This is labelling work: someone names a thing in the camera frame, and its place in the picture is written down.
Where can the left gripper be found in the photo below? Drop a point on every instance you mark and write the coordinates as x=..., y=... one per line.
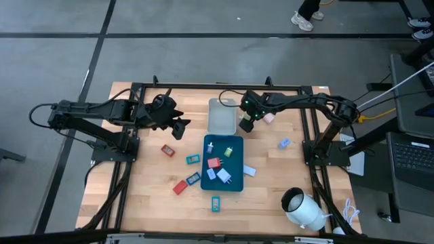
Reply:
x=157, y=118

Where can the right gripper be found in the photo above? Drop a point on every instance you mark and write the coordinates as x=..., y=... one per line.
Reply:
x=261, y=106

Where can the pink wall charger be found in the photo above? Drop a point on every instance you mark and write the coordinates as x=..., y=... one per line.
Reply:
x=269, y=118

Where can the red window box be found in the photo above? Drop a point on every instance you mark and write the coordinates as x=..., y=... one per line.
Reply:
x=167, y=150

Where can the periwinkle wall charger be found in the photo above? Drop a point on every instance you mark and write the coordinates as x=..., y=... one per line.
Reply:
x=284, y=143

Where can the small blue wall charger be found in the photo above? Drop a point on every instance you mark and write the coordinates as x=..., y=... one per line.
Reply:
x=210, y=147

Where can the light blue box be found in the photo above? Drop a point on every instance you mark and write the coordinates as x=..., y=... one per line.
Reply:
x=249, y=170

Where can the red wall charger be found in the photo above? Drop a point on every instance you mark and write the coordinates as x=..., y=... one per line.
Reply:
x=214, y=162

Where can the large light blue charger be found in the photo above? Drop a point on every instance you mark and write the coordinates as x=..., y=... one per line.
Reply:
x=223, y=175

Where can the light blue cube charger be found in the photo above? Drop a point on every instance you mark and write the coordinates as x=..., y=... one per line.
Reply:
x=211, y=173

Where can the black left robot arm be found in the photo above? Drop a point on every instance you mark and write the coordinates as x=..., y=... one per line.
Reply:
x=88, y=110

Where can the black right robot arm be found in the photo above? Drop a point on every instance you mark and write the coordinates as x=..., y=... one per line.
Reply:
x=305, y=99

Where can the grey plastic bin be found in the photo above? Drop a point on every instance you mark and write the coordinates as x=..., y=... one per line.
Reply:
x=222, y=118

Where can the dark teal tray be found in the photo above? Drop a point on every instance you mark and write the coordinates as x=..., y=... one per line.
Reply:
x=234, y=169

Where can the blue window box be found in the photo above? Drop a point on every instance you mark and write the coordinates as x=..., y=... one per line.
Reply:
x=193, y=178

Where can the red flat box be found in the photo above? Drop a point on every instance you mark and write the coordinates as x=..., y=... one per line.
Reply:
x=180, y=187

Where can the white cylindrical device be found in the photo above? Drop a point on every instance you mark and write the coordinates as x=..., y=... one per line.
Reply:
x=303, y=208

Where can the light grey flat box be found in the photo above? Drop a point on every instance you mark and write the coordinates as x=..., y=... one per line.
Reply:
x=356, y=162

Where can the rig crossbar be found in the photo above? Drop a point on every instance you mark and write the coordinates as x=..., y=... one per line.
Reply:
x=217, y=238

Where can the person's beige shoe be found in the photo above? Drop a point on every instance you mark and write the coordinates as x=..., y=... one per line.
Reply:
x=318, y=15
x=301, y=22

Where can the person's leg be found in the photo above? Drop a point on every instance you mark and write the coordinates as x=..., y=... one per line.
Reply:
x=309, y=6

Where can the black power brick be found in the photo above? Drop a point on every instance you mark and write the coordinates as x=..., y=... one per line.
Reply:
x=379, y=86

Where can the dark grey laptop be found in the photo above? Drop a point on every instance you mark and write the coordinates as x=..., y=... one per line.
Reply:
x=412, y=159

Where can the black furniture foot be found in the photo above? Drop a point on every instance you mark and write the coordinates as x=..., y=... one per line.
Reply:
x=10, y=156

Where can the dark blue tablet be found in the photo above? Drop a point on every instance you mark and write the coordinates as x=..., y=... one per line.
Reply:
x=425, y=111

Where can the grey side desk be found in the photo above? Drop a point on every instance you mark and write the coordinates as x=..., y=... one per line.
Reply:
x=413, y=203

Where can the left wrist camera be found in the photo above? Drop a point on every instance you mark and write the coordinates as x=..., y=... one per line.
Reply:
x=160, y=101

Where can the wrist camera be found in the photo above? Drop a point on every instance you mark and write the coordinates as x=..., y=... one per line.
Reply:
x=248, y=98
x=160, y=101

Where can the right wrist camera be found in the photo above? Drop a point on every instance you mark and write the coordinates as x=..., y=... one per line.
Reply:
x=248, y=98

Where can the black aluminium table frame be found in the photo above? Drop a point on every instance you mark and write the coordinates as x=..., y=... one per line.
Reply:
x=203, y=85

